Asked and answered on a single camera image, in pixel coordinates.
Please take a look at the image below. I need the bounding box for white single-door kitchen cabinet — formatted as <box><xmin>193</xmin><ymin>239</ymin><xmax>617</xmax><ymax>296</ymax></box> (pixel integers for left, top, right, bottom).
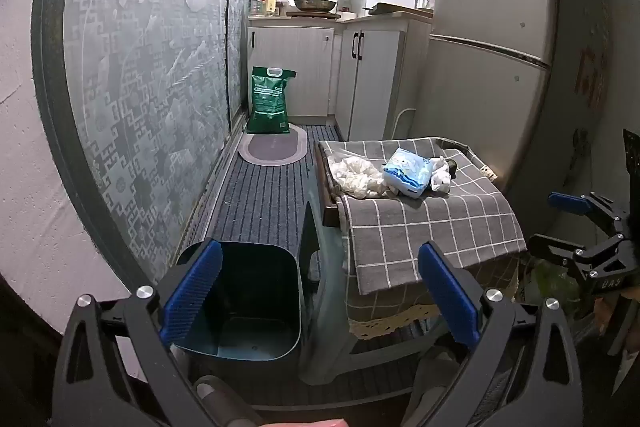
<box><xmin>247</xmin><ymin>18</ymin><xmax>335</xmax><ymax>118</ymax></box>

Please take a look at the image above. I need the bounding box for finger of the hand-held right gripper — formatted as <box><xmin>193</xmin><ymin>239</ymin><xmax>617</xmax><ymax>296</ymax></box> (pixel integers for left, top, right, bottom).
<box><xmin>548</xmin><ymin>191</ymin><xmax>632</xmax><ymax>228</ymax></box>
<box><xmin>529</xmin><ymin>232</ymin><xmax>634</xmax><ymax>281</ymax></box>

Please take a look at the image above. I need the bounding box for teal plastic bin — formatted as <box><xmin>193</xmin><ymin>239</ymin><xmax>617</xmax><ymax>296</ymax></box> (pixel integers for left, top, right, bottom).
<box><xmin>172</xmin><ymin>241</ymin><xmax>303</xmax><ymax>362</ymax></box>

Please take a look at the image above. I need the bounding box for white double-door kitchen cabinet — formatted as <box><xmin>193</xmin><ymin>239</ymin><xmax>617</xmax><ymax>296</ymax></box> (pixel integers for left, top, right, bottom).
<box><xmin>334</xmin><ymin>18</ymin><xmax>432</xmax><ymax>142</ymax></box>

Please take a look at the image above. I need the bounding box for striped grey floor runner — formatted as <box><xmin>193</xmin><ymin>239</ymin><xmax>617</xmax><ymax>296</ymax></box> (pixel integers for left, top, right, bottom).
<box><xmin>190</xmin><ymin>123</ymin><xmax>431</xmax><ymax>408</ymax></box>

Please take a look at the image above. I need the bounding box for patterned frosted glass door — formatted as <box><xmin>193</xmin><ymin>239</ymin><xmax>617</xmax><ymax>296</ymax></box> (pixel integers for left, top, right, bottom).
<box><xmin>227</xmin><ymin>0</ymin><xmax>261</xmax><ymax>132</ymax></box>
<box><xmin>32</xmin><ymin>0</ymin><xmax>238</xmax><ymax>303</ymax></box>

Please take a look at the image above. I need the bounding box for white cable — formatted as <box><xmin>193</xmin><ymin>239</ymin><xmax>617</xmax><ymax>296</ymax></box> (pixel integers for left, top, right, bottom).
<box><xmin>385</xmin><ymin>108</ymin><xmax>416</xmax><ymax>140</ymax></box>

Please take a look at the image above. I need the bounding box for blue and white packet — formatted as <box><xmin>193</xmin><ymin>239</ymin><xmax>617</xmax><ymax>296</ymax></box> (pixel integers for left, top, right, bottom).
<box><xmin>382</xmin><ymin>148</ymin><xmax>435</xmax><ymax>198</ymax></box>

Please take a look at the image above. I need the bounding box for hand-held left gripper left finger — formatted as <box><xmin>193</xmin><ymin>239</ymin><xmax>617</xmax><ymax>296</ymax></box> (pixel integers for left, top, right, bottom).
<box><xmin>52</xmin><ymin>239</ymin><xmax>224</xmax><ymax>427</ymax></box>

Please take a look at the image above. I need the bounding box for silver refrigerator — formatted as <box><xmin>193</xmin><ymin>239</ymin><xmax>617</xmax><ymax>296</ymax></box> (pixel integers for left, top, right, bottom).
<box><xmin>410</xmin><ymin>0</ymin><xmax>621</xmax><ymax>228</ymax></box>

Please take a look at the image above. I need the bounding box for green rice bag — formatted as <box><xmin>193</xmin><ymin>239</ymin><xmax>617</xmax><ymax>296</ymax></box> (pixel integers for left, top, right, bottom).
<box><xmin>245</xmin><ymin>66</ymin><xmax>297</xmax><ymax>135</ymax></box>

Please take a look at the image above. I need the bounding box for grey oval mat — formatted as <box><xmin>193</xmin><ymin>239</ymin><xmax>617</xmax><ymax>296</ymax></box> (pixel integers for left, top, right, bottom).
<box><xmin>237</xmin><ymin>124</ymin><xmax>310</xmax><ymax>168</ymax></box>

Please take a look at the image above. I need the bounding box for small wooden table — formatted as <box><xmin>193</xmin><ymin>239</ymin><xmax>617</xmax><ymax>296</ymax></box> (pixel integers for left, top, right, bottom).
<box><xmin>316</xmin><ymin>142</ymin><xmax>351</xmax><ymax>230</ymax></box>

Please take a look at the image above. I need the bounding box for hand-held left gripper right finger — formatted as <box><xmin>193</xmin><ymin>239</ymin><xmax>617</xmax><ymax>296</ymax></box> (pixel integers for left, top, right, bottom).
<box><xmin>418</xmin><ymin>241</ymin><xmax>586</xmax><ymax>427</ymax></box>

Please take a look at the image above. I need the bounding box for grey plastic stool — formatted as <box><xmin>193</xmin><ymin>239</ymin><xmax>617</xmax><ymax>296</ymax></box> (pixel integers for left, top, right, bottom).
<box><xmin>297</xmin><ymin>202</ymin><xmax>451</xmax><ymax>385</ymax></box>

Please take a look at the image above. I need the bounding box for green plastic bag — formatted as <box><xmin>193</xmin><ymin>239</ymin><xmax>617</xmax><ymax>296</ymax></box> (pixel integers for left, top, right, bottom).
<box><xmin>522</xmin><ymin>257</ymin><xmax>583</xmax><ymax>308</ymax></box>

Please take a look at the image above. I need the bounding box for dark round board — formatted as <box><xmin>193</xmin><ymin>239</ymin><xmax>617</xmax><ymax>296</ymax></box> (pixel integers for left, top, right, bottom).
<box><xmin>286</xmin><ymin>9</ymin><xmax>342</xmax><ymax>20</ymax></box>

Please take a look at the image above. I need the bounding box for white plastic bag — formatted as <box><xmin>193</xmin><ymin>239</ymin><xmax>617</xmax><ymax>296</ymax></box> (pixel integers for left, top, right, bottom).
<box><xmin>327</xmin><ymin>155</ymin><xmax>401</xmax><ymax>200</ymax></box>

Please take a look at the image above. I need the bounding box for grey checked cloth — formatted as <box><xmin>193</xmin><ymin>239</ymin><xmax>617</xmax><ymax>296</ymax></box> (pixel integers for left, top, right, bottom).
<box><xmin>318</xmin><ymin>136</ymin><xmax>528</xmax><ymax>295</ymax></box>

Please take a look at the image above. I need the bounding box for tan lace-trimmed cloth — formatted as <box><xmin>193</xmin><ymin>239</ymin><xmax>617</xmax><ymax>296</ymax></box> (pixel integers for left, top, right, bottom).
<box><xmin>345</xmin><ymin>254</ymin><xmax>523</xmax><ymax>341</ymax></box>

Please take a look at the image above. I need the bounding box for wooden cutting board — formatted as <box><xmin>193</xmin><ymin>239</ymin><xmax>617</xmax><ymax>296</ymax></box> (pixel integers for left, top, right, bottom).
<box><xmin>369</xmin><ymin>2</ymin><xmax>433</xmax><ymax>15</ymax></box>

